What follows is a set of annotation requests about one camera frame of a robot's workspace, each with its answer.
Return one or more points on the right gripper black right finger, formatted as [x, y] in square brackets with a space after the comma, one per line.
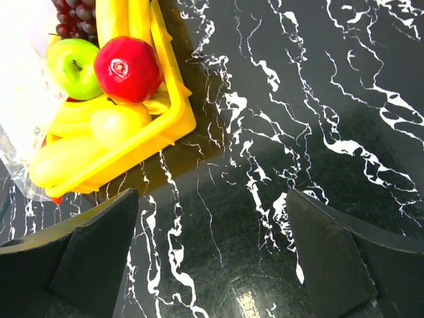
[353, 268]

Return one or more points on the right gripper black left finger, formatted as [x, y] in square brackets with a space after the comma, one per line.
[73, 268]

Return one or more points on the yellow banana bunch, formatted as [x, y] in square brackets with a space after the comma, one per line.
[122, 18]
[63, 158]

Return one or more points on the clear zip bag orange zipper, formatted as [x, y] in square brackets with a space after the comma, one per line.
[29, 97]

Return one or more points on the green apple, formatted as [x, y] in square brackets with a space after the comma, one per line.
[71, 62]

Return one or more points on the red apple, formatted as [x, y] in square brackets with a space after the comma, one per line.
[128, 70]

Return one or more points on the yellow pear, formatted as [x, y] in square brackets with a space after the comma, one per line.
[113, 125]

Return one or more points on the yellow plastic fruit tray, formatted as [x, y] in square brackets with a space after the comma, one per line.
[163, 131]

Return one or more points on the dark purple grape bunch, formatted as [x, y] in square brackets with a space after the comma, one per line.
[76, 19]

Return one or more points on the yellow banana bunch in tray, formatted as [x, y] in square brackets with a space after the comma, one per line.
[122, 18]

